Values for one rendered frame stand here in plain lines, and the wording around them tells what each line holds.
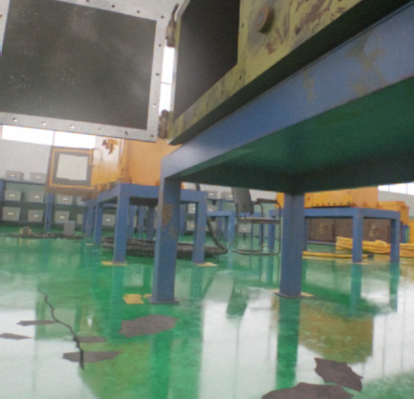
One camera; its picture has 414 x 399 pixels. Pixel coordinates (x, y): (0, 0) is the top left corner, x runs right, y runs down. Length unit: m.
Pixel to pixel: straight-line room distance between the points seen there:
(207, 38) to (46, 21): 0.64
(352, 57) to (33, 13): 1.25
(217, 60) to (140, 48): 0.32
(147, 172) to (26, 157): 6.91
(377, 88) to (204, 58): 1.05
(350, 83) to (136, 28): 1.12
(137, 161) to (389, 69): 2.71
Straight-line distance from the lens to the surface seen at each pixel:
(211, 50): 1.49
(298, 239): 1.76
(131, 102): 1.38
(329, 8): 0.58
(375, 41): 0.52
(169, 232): 1.44
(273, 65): 0.67
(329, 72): 0.58
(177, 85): 1.36
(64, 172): 4.51
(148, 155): 3.08
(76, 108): 1.37
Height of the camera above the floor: 0.35
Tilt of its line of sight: 5 degrees up
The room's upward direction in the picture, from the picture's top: 3 degrees clockwise
